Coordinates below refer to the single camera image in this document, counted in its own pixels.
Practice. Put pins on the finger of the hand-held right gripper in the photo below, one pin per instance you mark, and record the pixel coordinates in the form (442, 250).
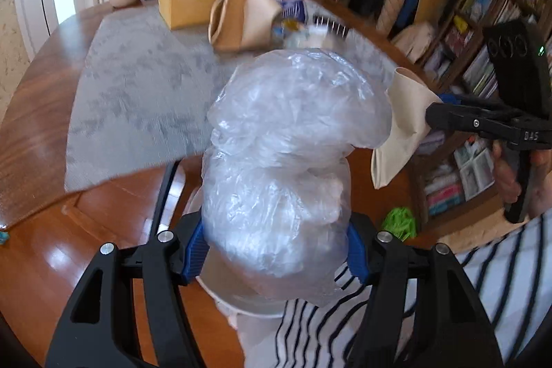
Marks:
(457, 118)
(474, 103)

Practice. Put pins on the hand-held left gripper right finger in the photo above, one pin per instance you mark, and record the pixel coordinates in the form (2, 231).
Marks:
(358, 251)

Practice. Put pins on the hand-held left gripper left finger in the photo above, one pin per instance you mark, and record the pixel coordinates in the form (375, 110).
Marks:
(196, 251)

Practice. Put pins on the beige cloth bag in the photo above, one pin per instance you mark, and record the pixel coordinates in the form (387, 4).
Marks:
(405, 122)

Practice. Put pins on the clear plastic bag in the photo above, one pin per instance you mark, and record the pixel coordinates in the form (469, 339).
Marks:
(280, 135)

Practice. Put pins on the person's right hand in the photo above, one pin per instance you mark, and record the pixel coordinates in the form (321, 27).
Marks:
(502, 174)

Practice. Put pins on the green crumpled plastic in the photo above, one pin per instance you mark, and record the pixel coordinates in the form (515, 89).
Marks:
(399, 223)

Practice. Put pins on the wooden bookshelf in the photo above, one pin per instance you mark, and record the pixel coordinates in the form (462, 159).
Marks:
(474, 6)

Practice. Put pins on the striped shirt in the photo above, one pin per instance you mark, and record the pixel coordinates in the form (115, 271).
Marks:
(509, 273)

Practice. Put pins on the black comb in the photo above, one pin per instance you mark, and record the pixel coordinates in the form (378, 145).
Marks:
(330, 25)

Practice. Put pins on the grey leaf pattern placemat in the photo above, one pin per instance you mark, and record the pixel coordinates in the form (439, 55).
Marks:
(142, 92)

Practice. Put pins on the brown paper bag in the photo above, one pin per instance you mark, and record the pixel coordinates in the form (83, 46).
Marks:
(233, 14)

